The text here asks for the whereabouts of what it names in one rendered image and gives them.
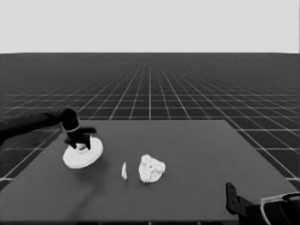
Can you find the white round carrier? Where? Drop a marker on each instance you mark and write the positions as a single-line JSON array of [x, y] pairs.
[[157, 177]]

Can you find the small white T-shaped piece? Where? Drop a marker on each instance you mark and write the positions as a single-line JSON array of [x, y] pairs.
[[124, 172]]

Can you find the large thick white disc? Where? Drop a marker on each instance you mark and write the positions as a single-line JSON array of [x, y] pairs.
[[78, 161]]

